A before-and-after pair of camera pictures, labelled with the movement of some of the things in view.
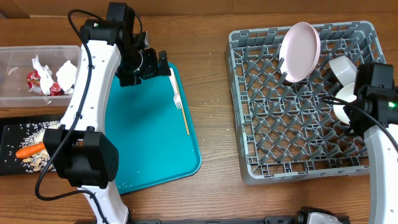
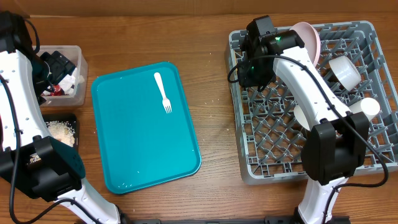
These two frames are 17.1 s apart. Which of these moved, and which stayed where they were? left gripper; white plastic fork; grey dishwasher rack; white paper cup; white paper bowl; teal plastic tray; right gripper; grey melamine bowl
Moved: right gripper; white paper cup; left gripper; white plastic fork; white paper bowl
Stayed: grey melamine bowl; teal plastic tray; grey dishwasher rack
